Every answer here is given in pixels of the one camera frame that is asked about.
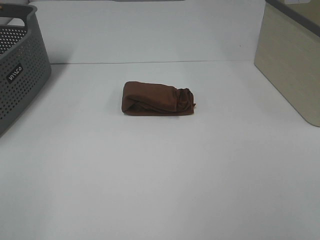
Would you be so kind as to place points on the beige storage bin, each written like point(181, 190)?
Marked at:
point(288, 53)

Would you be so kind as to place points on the grey perforated plastic basket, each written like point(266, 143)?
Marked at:
point(24, 62)

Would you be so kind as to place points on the brown towel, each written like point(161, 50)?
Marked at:
point(151, 99)

